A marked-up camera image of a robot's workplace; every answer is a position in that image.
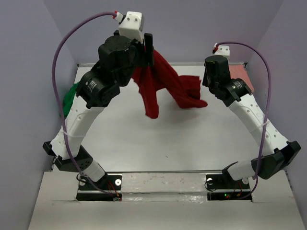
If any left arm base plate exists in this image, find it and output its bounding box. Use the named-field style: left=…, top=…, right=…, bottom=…
left=76, top=173, right=122, bottom=202

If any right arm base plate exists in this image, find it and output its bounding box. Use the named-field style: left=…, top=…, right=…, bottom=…
left=204, top=174, right=252, bottom=201

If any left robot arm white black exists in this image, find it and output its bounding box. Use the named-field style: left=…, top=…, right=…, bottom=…
left=43, top=33, right=154, bottom=190

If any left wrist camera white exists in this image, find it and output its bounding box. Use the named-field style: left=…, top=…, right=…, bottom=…
left=113, top=11, right=144, bottom=44

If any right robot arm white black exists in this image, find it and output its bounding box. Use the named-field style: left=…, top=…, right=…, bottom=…
left=203, top=55, right=301, bottom=188

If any red t shirt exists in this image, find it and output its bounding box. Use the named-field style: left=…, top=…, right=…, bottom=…
left=132, top=50, right=208, bottom=119

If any pink folded t shirt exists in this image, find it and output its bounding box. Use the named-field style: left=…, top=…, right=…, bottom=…
left=229, top=64, right=254, bottom=93

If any green t shirt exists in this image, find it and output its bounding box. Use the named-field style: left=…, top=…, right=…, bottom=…
left=62, top=82, right=79, bottom=119

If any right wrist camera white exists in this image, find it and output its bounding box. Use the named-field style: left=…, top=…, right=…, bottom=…
left=213, top=43, right=230, bottom=59

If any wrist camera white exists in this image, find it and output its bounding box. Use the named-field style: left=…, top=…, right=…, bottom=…
left=213, top=43, right=230, bottom=59
left=113, top=11, right=144, bottom=44

